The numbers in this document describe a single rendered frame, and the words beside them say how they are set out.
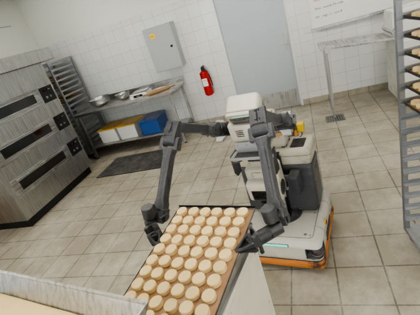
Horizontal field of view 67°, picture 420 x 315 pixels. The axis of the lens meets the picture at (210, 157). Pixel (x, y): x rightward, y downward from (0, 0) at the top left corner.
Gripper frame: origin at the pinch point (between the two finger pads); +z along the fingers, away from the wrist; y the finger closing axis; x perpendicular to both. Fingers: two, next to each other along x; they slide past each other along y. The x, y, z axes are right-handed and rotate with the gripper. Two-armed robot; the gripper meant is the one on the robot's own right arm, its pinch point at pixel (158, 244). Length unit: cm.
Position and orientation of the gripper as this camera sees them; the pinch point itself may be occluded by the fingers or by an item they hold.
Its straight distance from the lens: 144.9
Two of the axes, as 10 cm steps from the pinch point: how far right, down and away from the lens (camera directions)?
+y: -3.1, -8.3, -4.6
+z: 3.5, 3.4, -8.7
